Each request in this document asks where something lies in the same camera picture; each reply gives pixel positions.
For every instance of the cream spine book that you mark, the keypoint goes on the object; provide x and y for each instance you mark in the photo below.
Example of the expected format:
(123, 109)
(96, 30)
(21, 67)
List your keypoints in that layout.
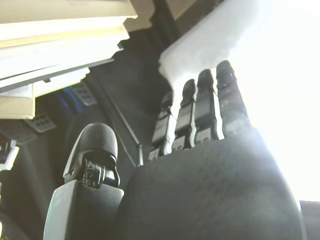
(62, 31)

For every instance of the white spine book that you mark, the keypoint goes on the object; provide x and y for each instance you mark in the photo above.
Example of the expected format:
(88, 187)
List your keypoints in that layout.
(62, 52)

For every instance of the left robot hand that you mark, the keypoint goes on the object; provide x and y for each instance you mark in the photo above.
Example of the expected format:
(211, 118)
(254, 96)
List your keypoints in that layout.
(200, 195)

